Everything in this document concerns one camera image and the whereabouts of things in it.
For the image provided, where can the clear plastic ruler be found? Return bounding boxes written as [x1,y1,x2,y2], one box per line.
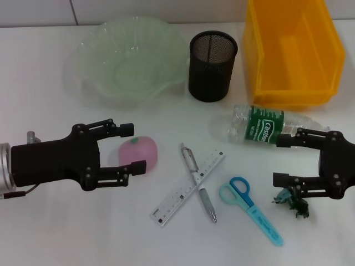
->
[150,148,226,228]

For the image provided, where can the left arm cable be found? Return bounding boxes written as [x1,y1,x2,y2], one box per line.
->
[0,187,37,201]

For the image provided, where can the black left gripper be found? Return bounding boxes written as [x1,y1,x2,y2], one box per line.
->
[11,118,147,191]

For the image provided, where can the black mesh pen holder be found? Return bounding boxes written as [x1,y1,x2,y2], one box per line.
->
[188,30,239,103]

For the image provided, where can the clear grey ballpoint pen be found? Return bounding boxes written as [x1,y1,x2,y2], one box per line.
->
[179,142,218,224]

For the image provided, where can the green glass fruit plate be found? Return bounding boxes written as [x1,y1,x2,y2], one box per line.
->
[65,16,192,108]

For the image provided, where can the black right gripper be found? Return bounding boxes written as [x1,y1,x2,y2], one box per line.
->
[273,127,347,200]

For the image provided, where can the blue capped scissors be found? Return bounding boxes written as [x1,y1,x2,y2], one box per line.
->
[219,176,284,247]

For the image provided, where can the pink toy peach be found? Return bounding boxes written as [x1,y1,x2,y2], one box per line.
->
[118,135,159,174]

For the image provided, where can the yellow plastic bin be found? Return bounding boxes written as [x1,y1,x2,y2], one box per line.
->
[243,0,347,108]

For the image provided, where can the green plastic wrapper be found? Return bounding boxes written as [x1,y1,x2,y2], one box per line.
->
[271,187,311,220]

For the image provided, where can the clear green-label water bottle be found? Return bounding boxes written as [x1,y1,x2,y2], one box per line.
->
[213,104,333,150]

